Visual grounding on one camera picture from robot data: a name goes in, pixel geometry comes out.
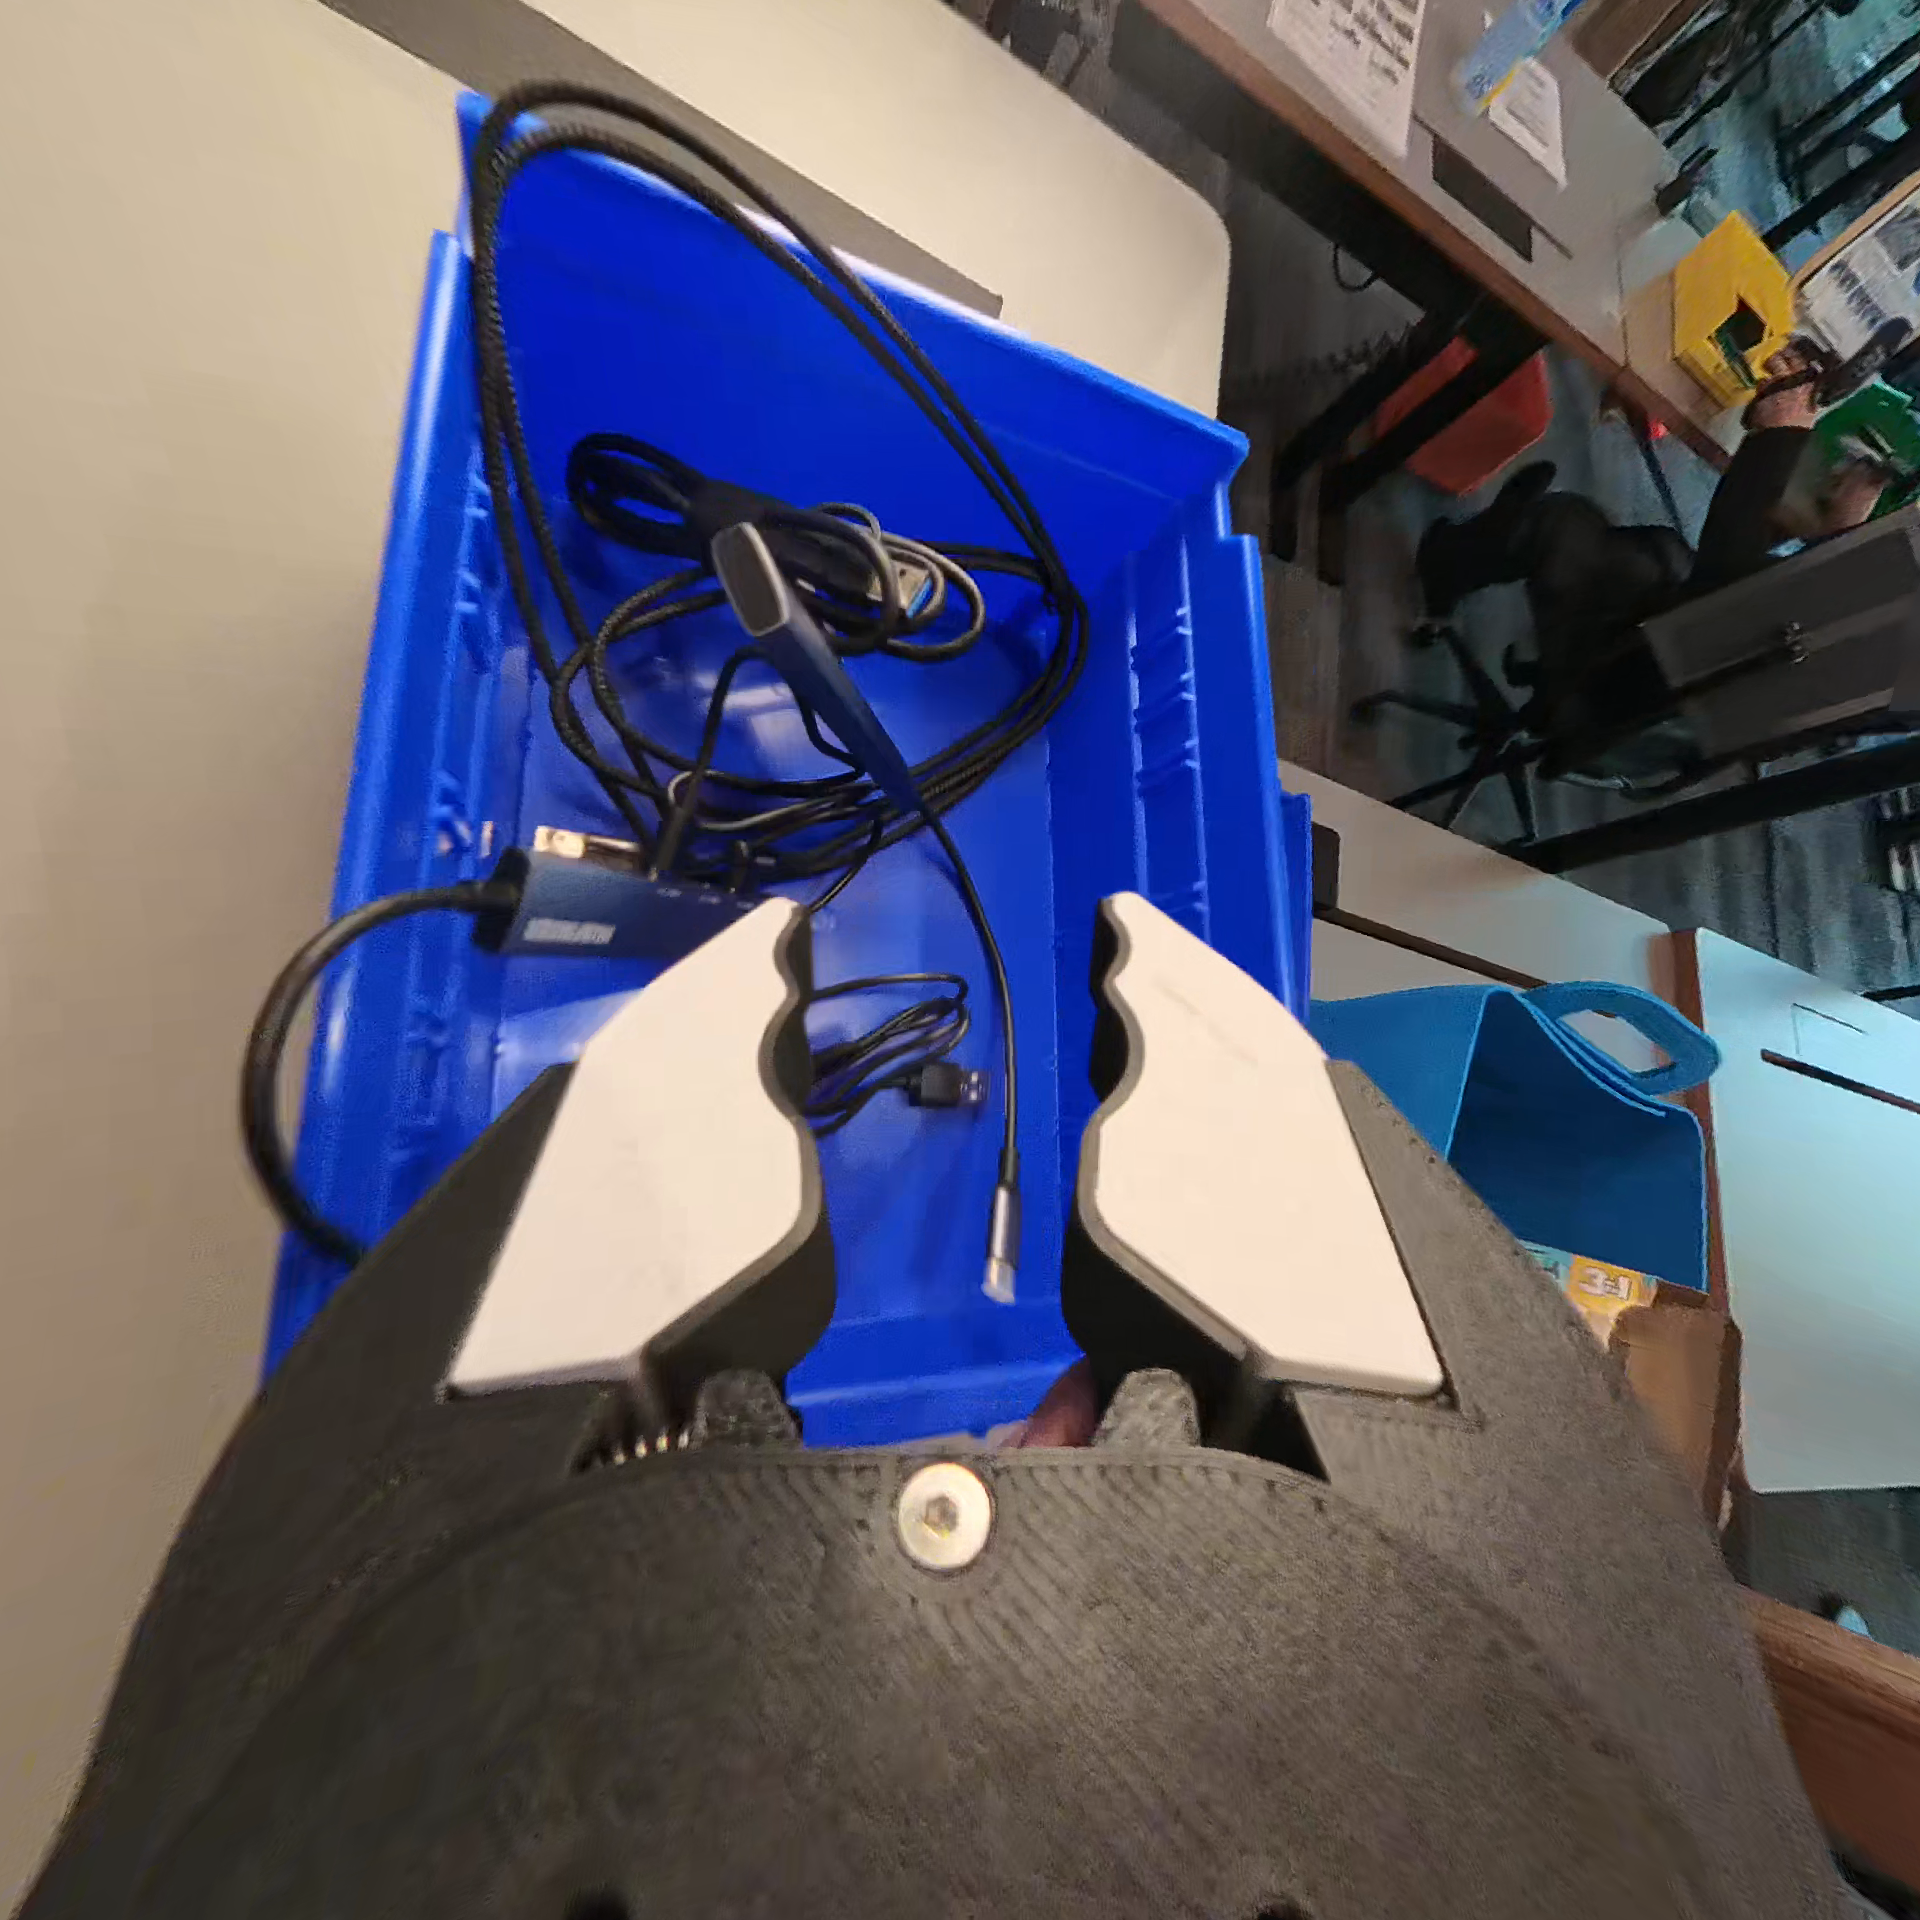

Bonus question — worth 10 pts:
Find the black office chair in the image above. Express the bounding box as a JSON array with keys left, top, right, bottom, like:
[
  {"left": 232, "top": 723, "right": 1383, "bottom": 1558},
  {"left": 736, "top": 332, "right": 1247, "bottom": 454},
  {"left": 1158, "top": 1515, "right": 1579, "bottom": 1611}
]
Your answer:
[{"left": 1347, "top": 465, "right": 1705, "bottom": 847}]

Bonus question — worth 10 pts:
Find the black braided usb-c cable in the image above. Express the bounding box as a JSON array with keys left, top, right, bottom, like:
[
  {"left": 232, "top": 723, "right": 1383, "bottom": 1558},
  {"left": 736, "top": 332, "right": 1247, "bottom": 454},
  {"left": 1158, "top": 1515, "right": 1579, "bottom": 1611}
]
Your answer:
[{"left": 464, "top": 79, "right": 1094, "bottom": 1303}]

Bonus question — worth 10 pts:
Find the grey cable connector plug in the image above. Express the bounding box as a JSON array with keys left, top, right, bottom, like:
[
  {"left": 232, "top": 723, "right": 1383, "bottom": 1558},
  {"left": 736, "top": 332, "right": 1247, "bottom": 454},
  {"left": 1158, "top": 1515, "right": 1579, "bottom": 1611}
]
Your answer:
[{"left": 707, "top": 519, "right": 928, "bottom": 820}]

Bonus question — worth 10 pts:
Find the green plastic bin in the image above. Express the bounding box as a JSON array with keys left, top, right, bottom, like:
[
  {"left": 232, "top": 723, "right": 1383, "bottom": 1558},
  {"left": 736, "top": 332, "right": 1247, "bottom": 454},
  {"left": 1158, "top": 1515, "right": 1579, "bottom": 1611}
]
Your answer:
[{"left": 1804, "top": 376, "right": 1920, "bottom": 529}]

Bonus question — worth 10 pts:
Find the coiled black usb cable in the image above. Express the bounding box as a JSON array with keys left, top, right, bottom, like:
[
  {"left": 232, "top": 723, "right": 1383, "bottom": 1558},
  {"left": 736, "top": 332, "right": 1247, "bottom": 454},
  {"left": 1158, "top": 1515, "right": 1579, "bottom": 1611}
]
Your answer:
[{"left": 568, "top": 435, "right": 993, "bottom": 666}]

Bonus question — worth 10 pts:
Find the small printed paper sheet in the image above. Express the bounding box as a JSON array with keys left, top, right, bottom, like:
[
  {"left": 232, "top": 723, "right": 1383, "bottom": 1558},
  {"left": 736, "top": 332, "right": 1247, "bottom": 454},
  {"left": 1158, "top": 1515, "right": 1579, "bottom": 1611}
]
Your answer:
[{"left": 1487, "top": 57, "right": 1573, "bottom": 190}]

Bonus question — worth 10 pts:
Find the large printed paper sheet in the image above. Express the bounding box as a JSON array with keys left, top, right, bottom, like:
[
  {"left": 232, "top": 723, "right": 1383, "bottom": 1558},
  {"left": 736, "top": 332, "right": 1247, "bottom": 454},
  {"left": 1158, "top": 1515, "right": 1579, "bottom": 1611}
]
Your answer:
[{"left": 1264, "top": 0, "right": 1434, "bottom": 161}]

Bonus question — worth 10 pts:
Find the white desk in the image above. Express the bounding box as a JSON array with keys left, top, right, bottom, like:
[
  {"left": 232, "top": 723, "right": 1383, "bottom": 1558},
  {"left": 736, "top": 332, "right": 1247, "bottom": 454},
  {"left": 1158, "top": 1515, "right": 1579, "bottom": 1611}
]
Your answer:
[
  {"left": 1297, "top": 758, "right": 1676, "bottom": 1030},
  {"left": 1699, "top": 926, "right": 1920, "bottom": 1494}
]

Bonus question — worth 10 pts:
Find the clear water bottle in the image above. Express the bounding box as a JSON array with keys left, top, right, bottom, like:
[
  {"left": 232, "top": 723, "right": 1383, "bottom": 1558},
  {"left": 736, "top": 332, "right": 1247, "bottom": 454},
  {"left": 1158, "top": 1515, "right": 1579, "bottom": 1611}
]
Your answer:
[{"left": 1452, "top": 0, "right": 1592, "bottom": 117}]

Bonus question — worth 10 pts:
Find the black equipment case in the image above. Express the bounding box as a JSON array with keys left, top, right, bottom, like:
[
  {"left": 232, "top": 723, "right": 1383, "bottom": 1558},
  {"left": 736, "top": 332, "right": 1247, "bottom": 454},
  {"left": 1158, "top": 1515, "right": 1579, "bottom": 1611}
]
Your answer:
[{"left": 1628, "top": 504, "right": 1920, "bottom": 771}]

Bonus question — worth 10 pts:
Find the thin black usb cable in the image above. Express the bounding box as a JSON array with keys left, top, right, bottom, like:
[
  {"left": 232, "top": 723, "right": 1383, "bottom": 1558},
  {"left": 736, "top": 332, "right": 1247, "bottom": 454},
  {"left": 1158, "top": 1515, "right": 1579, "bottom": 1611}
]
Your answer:
[{"left": 792, "top": 966, "right": 993, "bottom": 1135}]

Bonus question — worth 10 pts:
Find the blue-grey adapter with cable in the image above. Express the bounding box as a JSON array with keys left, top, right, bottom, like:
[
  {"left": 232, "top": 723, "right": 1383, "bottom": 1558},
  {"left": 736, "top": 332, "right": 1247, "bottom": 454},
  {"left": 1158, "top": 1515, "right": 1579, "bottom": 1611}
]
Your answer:
[{"left": 240, "top": 827, "right": 758, "bottom": 1262}]

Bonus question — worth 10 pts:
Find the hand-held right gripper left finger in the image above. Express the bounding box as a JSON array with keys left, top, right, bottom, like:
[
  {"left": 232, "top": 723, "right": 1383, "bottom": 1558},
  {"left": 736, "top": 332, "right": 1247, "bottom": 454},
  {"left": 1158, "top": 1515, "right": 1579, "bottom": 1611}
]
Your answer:
[{"left": 447, "top": 894, "right": 839, "bottom": 1415}]

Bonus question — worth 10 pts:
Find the blue plastic bin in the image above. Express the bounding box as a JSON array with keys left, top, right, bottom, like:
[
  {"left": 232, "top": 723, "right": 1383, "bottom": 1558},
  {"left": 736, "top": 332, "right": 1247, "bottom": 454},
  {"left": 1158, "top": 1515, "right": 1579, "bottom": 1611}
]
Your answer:
[{"left": 267, "top": 85, "right": 1319, "bottom": 1457}]

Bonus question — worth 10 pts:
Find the yellow plastic bin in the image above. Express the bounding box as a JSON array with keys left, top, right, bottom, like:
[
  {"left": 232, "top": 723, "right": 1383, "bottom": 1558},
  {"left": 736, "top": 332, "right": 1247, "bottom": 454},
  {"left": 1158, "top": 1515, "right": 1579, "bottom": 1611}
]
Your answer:
[{"left": 1669, "top": 212, "right": 1798, "bottom": 409}]

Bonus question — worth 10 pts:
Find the blue felt bag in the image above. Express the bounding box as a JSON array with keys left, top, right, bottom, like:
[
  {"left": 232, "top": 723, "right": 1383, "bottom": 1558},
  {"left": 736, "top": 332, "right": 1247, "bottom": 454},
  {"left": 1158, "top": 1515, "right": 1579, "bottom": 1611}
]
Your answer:
[{"left": 1314, "top": 982, "right": 1720, "bottom": 1295}]

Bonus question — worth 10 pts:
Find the brown cardboard box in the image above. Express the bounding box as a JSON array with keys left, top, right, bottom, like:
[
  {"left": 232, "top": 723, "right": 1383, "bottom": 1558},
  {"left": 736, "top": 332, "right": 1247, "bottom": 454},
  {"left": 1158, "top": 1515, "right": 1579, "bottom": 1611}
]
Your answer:
[{"left": 1607, "top": 1288, "right": 1742, "bottom": 1534}]

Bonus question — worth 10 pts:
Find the wood-edged grey desk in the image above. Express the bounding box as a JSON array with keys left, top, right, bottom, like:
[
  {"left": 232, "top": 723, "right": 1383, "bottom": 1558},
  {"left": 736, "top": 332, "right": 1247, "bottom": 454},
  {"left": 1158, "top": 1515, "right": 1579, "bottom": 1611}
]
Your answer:
[{"left": 1135, "top": 0, "right": 1741, "bottom": 470}]

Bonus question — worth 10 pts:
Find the red plastic bin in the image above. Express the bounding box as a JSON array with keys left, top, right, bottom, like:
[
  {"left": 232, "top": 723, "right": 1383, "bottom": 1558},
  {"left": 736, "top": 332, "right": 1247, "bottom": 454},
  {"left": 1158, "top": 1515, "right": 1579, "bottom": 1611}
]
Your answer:
[{"left": 1368, "top": 332, "right": 1552, "bottom": 501}]

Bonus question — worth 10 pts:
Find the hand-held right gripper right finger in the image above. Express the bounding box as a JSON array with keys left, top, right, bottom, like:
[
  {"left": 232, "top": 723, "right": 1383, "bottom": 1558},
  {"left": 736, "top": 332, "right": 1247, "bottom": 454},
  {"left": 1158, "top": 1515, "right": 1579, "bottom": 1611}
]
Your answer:
[{"left": 1058, "top": 888, "right": 1452, "bottom": 1409}]

